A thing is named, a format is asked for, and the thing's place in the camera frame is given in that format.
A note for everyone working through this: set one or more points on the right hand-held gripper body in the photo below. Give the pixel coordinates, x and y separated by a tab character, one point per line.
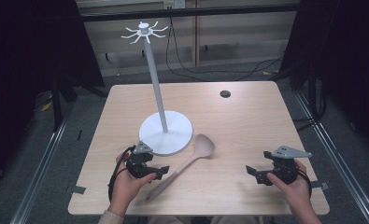
285	168

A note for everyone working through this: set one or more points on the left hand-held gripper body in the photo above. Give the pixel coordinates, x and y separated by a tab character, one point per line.
138	168

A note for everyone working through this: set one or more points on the beige silicone spatula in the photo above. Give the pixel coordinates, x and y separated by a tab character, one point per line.
204	145

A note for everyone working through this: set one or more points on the person's left hand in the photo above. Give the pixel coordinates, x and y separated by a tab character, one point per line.
124	189

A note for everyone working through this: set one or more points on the person's right hand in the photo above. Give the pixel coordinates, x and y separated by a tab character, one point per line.
297	193

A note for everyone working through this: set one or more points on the white hook stand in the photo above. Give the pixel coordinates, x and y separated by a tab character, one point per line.
165	137

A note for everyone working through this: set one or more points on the grey tape piece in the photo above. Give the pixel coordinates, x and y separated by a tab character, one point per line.
78	189
320	185

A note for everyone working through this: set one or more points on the black metal stand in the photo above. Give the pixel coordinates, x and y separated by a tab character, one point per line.
313	93
57	105

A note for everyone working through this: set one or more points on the dark round table grommet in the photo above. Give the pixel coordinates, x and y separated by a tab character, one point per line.
225	94

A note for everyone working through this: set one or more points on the dark curtain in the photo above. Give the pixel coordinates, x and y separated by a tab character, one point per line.
350	62
23	62

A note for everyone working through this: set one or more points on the black horizontal bar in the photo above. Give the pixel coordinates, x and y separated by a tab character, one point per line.
188	13

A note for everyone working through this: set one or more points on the metal floor rail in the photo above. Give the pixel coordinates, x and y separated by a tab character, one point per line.
39	177
344	168

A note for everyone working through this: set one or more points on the white wall outlet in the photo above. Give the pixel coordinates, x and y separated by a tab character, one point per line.
174	3

